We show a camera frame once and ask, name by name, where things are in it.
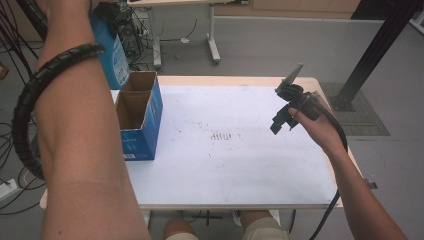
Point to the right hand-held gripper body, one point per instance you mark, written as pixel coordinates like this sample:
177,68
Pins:
301,98

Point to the blue cardboard box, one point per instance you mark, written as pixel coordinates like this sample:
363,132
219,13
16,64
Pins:
146,133

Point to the person's left hand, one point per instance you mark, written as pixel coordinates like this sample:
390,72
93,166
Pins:
66,6

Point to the person's leg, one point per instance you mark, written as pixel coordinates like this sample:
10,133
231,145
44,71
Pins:
181,231
263,230

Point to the grey floor plate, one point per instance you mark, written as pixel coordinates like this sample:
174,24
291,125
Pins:
366,116

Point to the wooden cabinet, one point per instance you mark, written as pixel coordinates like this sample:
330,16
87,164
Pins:
300,8

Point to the person's left leg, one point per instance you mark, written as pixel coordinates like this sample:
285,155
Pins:
181,231

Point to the blue bottle with white cap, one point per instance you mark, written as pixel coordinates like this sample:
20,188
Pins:
115,63

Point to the black tape strip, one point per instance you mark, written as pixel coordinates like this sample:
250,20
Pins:
371,184

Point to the white table mat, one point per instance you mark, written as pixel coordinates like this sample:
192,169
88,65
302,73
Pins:
233,166

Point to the white power strip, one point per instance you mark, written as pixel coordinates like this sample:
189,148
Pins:
7,190

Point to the person's right hand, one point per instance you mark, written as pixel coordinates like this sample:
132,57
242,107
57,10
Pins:
323,133

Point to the open computer case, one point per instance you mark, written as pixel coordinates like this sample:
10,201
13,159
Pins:
130,36

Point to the desk with white legs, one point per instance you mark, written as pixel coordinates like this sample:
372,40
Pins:
213,40

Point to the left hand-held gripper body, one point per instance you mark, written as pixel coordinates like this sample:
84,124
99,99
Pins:
106,11

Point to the person's right leg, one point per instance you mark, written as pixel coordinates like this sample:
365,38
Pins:
263,230

